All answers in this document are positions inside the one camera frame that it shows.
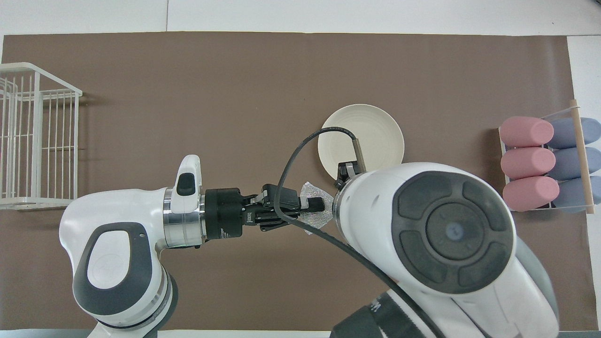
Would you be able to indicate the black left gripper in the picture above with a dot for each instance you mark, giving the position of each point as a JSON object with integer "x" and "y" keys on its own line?
{"x": 225, "y": 213}

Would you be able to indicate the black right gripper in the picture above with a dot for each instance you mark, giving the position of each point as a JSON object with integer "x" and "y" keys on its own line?
{"x": 346, "y": 172}

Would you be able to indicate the silver mesh sponge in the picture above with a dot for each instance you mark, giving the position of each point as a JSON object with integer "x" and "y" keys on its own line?
{"x": 321, "y": 220}

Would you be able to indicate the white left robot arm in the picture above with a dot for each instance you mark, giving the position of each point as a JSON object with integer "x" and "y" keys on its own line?
{"x": 117, "y": 244}

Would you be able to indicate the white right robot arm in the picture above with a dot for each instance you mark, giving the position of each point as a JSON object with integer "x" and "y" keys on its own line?
{"x": 446, "y": 244}

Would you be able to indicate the cream round plate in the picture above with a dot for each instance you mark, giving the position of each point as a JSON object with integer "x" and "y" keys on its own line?
{"x": 375, "y": 136}

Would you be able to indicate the brown table mat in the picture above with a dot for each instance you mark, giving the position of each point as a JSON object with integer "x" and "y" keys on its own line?
{"x": 188, "y": 117}

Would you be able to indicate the pink plastic cup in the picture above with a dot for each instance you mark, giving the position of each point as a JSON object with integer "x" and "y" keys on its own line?
{"x": 526, "y": 163}
{"x": 523, "y": 131}
{"x": 530, "y": 194}

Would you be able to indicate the blue plastic cup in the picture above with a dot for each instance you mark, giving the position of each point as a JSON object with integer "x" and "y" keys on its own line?
{"x": 566, "y": 134}
{"x": 570, "y": 195}
{"x": 568, "y": 164}

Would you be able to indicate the cup rack with wooden dowel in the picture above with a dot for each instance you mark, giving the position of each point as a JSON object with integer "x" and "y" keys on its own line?
{"x": 584, "y": 155}

